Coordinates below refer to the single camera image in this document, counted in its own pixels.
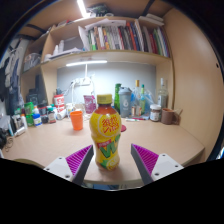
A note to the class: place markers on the green-capped dark bottle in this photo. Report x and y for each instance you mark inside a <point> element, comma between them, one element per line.
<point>51,116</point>

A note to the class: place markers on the tall clear glass bottle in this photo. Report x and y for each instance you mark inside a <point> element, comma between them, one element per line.
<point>162,96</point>

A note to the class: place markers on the green-capped slim bottle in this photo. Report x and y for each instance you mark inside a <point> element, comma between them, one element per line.
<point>143,101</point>

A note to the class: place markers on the yellow drink bottle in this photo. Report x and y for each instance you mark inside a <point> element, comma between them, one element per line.
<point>105,133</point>

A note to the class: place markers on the white marker pen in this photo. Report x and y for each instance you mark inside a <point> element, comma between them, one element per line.
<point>131,119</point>

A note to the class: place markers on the white-lidded brown jar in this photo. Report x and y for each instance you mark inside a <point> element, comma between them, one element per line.
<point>155,113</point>

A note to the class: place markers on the brown mug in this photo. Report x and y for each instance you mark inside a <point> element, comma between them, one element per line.
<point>167,116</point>

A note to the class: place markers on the flat round red coaster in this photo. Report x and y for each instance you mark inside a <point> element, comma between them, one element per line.
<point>123,128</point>

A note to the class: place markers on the ceiling light tube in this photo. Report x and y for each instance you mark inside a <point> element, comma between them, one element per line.
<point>82,8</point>

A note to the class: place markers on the green plastic bottle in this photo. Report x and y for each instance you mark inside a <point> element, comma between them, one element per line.
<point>117,96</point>

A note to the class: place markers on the pink marker pen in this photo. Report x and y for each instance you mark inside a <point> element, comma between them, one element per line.
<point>141,118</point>

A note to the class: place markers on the blue plastic bag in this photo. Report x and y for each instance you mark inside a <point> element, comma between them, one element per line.
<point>149,100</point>

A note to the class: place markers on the white power strip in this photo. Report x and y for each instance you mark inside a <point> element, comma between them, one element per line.
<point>81,81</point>

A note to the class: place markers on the white under-shelf light bar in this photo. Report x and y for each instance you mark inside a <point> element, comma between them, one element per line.
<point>86,63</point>

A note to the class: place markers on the orange plastic cup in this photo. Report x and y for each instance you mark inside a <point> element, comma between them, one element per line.
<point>76,120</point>

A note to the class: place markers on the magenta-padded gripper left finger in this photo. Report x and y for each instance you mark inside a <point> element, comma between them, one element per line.
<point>61,166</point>

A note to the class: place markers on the dark hanging clothes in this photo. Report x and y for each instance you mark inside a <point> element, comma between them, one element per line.
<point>8,73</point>

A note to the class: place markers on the green container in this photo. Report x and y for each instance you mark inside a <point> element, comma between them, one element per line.
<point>29,113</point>

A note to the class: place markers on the red and white canister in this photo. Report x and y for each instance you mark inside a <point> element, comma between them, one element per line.
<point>59,101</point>

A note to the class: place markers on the light wooden wardrobe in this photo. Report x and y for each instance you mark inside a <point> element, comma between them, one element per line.
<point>200,83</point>

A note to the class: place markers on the yellow-capped clear bottle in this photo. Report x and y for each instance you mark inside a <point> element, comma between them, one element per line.
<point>136,100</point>

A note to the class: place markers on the magenta packet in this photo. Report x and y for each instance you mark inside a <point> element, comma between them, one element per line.
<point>89,104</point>

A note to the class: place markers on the blue-capped white bottle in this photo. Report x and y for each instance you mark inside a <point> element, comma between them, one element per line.
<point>37,120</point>

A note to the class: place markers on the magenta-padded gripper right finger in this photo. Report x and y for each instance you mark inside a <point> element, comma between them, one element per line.
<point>163,165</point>

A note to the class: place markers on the grey shaker bottle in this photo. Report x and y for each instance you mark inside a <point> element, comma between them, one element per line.
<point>125,103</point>

